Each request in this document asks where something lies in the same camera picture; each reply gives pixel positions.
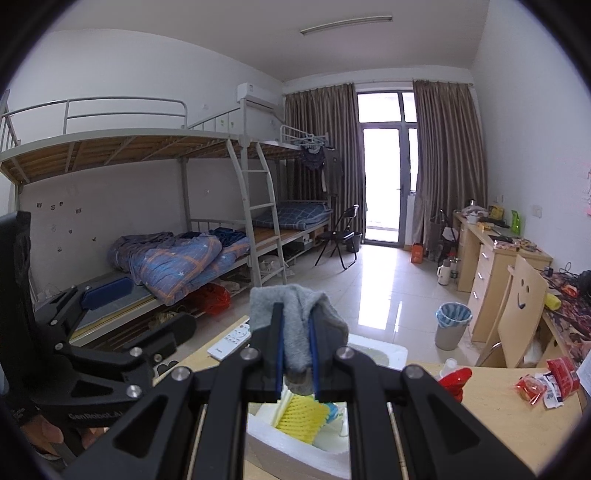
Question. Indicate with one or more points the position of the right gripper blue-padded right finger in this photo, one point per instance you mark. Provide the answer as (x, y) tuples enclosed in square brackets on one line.
[(402, 423)]

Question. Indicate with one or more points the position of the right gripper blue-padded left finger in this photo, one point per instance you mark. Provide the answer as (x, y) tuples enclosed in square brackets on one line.
[(192, 424)]

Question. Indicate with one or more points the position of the grey towel cloth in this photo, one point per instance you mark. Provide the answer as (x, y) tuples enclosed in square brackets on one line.
[(299, 305)]

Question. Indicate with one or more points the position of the person's left hand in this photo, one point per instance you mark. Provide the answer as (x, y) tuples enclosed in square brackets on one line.
[(49, 439)]

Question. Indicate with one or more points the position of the white lotion pump bottle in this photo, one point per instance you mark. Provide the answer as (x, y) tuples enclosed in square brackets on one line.
[(453, 378)]

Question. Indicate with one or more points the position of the white air conditioner remote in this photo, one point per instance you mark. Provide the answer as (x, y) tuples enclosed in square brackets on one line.
[(231, 342)]

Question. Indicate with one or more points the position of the white styrofoam box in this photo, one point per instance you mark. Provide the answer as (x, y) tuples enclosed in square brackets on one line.
[(285, 457)]

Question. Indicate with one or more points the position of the white snack packet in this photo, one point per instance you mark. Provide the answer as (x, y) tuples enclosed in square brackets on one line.
[(552, 398)]

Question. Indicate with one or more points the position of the blue lined trash bin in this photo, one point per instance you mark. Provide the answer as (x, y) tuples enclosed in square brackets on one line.
[(453, 318)]

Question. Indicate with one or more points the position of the large red snack packet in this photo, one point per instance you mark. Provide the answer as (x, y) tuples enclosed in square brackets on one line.
[(564, 372)]

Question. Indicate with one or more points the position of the yellow foam net sleeve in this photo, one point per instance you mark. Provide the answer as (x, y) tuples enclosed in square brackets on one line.
[(300, 417)]

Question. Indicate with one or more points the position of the blue plaid quilt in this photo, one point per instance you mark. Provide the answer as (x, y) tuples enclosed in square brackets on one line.
[(172, 266)]

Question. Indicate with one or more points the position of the wooden smiley face chair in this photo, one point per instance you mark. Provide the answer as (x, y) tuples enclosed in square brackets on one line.
[(514, 329)]

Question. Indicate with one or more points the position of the red plastic bag under bed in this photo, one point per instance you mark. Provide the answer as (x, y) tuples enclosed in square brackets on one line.
[(211, 299)]

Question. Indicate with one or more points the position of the white thermos kettle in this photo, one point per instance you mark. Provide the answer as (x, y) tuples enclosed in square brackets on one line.
[(444, 272)]

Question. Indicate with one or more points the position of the yellow object on desk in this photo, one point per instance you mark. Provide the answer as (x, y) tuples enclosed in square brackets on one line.
[(552, 302)]

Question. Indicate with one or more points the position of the patterned desk cloth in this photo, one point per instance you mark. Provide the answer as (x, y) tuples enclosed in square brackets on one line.
[(572, 319)]

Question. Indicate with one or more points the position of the orange bag on floor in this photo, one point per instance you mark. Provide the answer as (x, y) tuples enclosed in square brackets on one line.
[(417, 253)]

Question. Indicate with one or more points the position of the metal bunk bed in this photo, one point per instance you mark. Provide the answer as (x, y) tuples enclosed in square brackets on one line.
[(91, 170)]

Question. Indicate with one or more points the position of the light wooden desk with drawers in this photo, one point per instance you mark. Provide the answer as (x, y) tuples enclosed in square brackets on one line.
[(484, 274)]

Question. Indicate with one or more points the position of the black folding chair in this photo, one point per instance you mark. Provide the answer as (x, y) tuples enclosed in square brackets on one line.
[(343, 238)]

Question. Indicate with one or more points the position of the green snack bag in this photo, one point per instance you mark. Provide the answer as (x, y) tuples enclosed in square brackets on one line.
[(516, 223)]

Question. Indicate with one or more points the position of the right brown curtain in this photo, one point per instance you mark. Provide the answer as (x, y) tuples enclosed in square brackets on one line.
[(452, 168)]

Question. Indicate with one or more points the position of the brown curtain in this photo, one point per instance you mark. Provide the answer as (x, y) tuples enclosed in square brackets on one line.
[(331, 116), (452, 168)]

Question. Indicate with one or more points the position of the folded blue checked bedding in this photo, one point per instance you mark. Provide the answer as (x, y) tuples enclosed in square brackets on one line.
[(292, 215)]

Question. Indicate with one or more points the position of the hanging dark clothes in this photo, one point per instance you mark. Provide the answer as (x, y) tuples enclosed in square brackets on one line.
[(323, 171)]

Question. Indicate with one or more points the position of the glass balcony door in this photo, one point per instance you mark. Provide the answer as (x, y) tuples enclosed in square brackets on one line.
[(389, 127)]

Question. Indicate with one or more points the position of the left brown curtain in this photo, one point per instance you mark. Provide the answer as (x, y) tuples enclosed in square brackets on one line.
[(331, 116)]

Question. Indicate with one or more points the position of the ceiling fluorescent lamp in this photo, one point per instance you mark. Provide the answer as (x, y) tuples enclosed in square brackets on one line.
[(346, 23)]

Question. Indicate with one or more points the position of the pink cartoon wall picture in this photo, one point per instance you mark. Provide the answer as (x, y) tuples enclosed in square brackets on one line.
[(588, 195)]

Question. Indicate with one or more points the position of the white wall air conditioner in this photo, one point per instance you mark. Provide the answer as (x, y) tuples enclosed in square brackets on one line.
[(260, 96)]

